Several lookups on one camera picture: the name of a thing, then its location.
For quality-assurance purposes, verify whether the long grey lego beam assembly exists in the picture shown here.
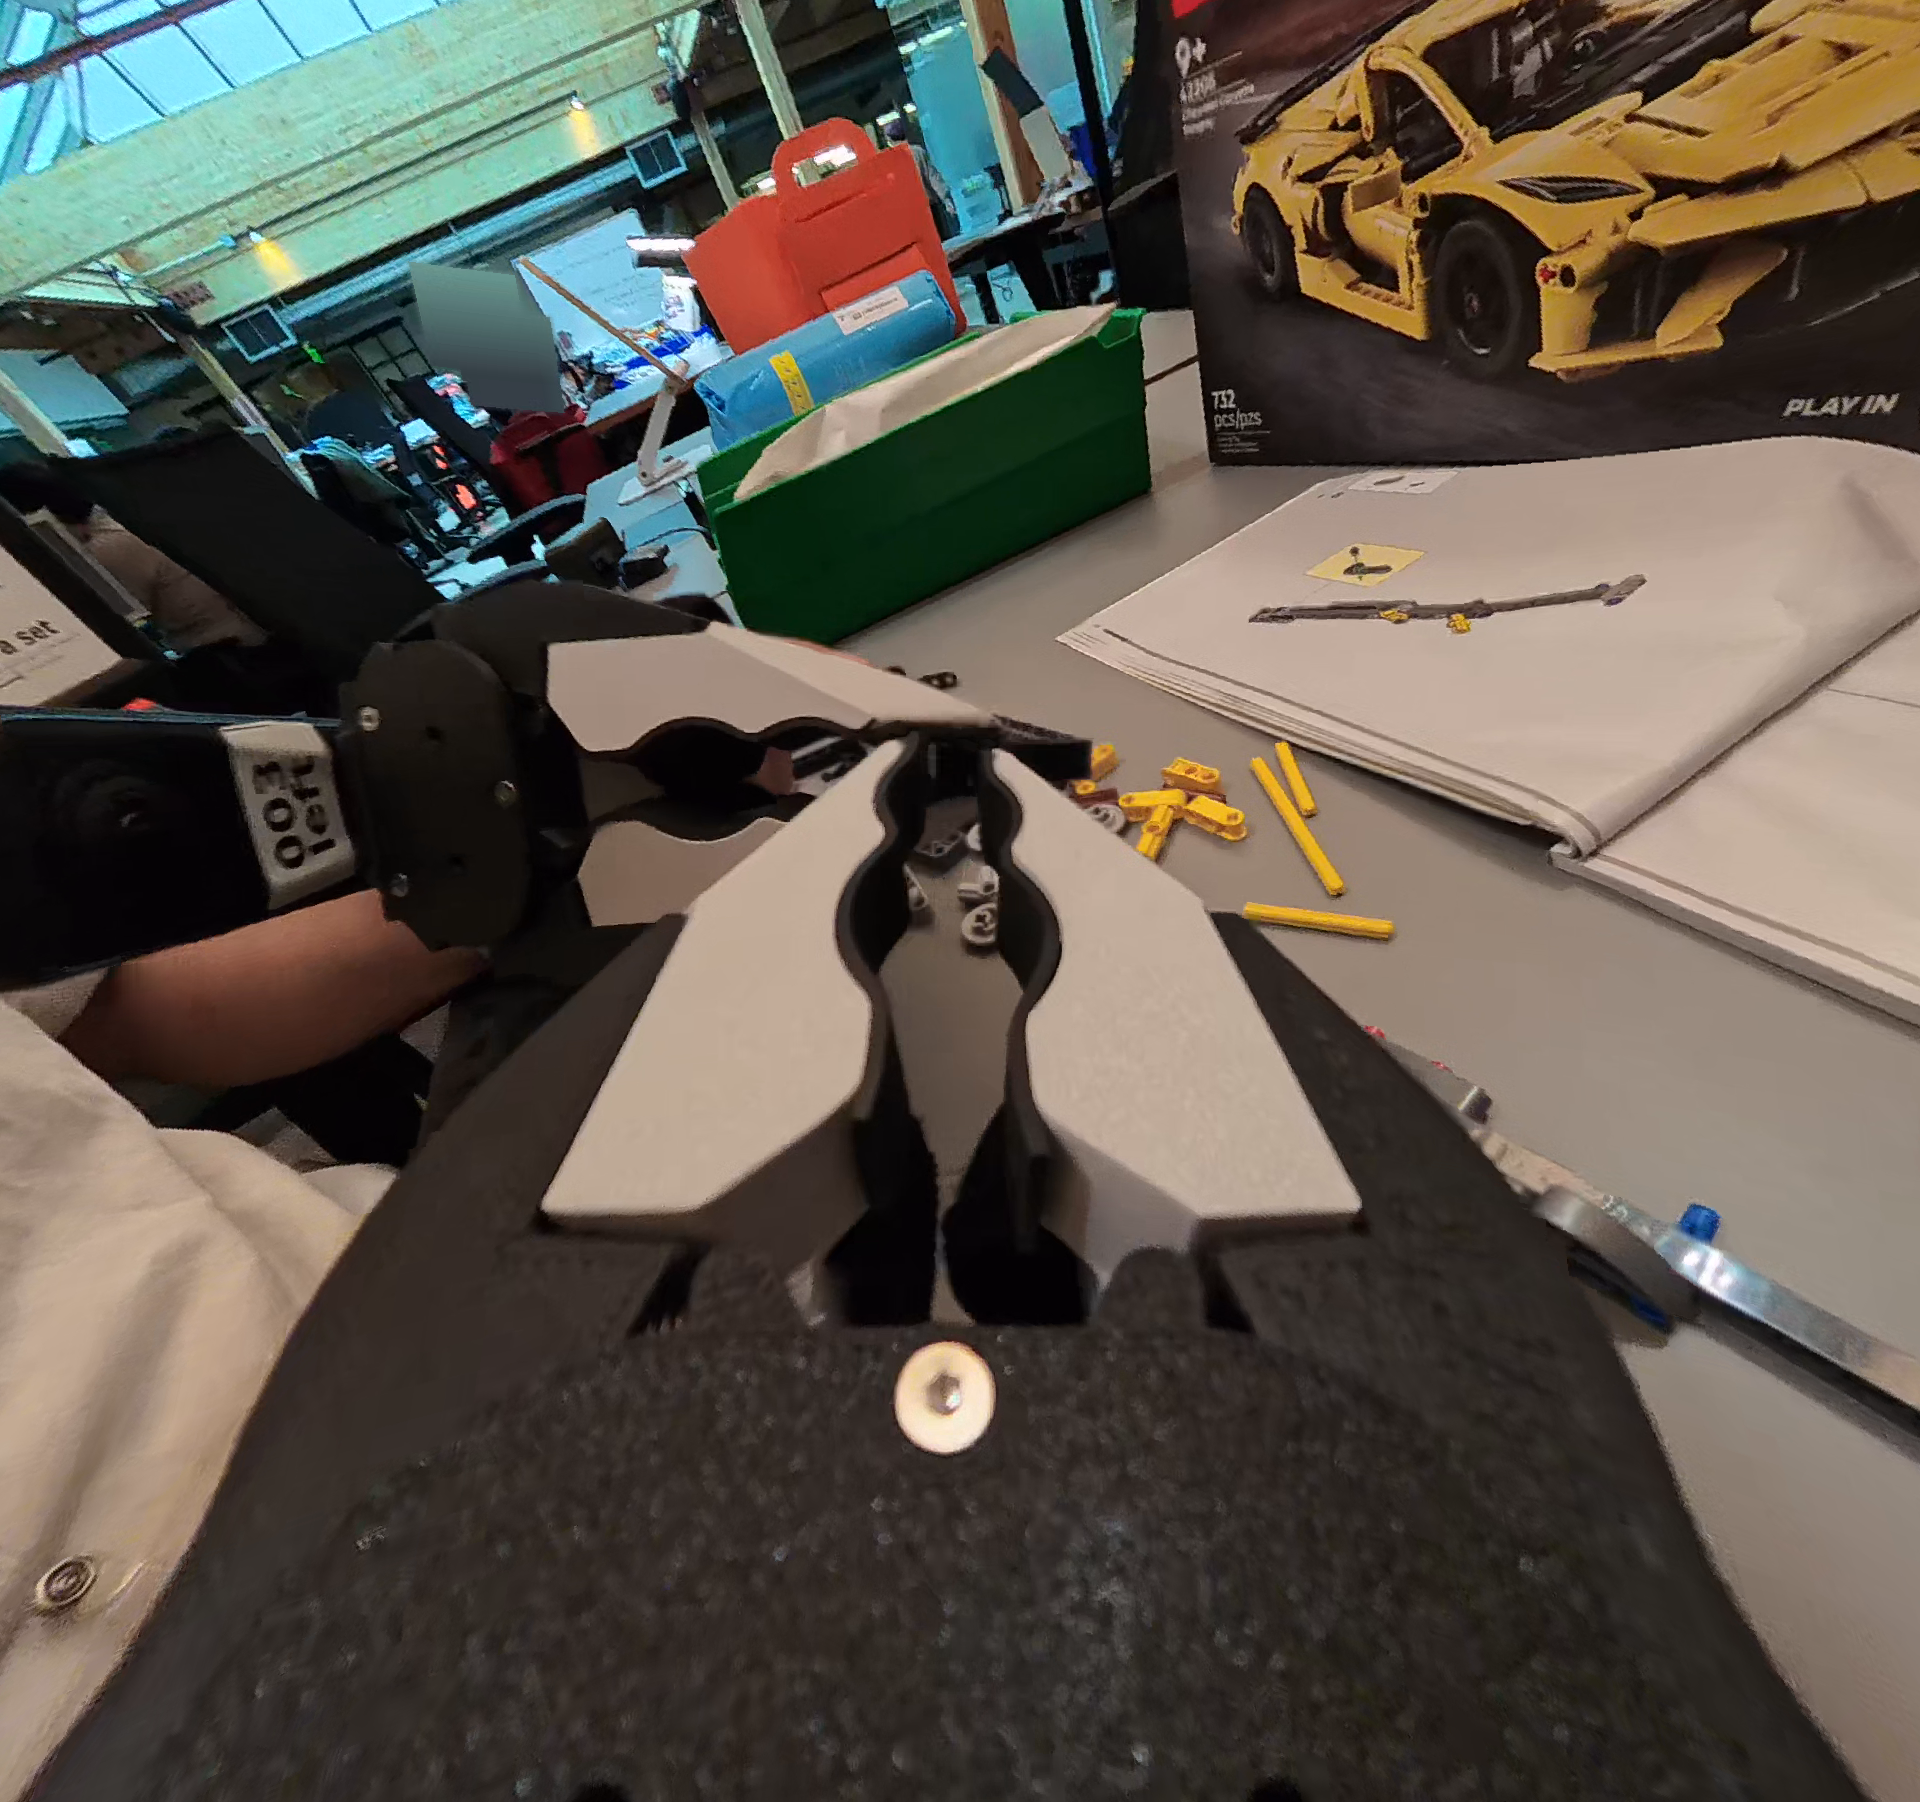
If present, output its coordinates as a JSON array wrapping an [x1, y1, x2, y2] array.
[[1361, 1019, 1920, 1460]]

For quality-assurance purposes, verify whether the black office chair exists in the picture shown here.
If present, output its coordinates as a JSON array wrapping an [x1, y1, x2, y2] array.
[[55, 425, 445, 672]]

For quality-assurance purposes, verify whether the small wooden board on stand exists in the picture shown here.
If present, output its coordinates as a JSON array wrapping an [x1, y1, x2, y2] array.
[[513, 250, 696, 487]]

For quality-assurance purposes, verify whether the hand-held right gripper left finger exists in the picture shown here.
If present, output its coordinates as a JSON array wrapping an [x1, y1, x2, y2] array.
[[536, 729, 949, 1326]]

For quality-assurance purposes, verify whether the stack of long black lego beams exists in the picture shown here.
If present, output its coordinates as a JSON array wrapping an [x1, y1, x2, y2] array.
[[781, 714, 1100, 784]]

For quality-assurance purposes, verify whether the light blue package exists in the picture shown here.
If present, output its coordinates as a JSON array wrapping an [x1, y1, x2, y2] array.
[[696, 268, 966, 452]]

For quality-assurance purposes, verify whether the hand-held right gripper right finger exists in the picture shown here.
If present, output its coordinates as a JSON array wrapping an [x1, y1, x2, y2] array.
[[941, 752, 1368, 1326]]

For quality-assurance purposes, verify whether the green plastic bin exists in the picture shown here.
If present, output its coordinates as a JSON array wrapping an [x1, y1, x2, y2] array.
[[696, 305, 1155, 645]]

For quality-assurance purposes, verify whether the white paper sheet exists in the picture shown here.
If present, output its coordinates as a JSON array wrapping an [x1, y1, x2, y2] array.
[[734, 305, 1120, 501]]

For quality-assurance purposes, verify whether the orange plastic case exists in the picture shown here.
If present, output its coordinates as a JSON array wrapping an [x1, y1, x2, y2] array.
[[685, 125, 971, 359]]

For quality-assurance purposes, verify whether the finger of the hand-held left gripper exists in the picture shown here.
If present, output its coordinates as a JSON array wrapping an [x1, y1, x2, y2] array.
[[544, 622, 1000, 756], [573, 811, 813, 932]]

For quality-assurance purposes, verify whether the cluster of yellow lego pieces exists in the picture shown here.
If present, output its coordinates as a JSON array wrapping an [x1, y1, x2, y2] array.
[[1088, 737, 1404, 941]]

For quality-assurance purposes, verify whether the person's left forearm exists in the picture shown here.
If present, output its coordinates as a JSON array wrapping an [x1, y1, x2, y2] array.
[[59, 890, 490, 1086]]

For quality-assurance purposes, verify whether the instruction booklet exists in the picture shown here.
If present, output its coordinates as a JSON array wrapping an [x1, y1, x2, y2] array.
[[1056, 436, 1920, 1031]]

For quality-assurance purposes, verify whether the black framed marker sign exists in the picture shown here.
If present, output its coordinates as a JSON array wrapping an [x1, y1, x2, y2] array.
[[0, 492, 127, 710]]

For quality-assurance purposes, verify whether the lego set box with yellow car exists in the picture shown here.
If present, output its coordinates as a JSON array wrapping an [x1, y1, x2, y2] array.
[[1147, 0, 1920, 472]]

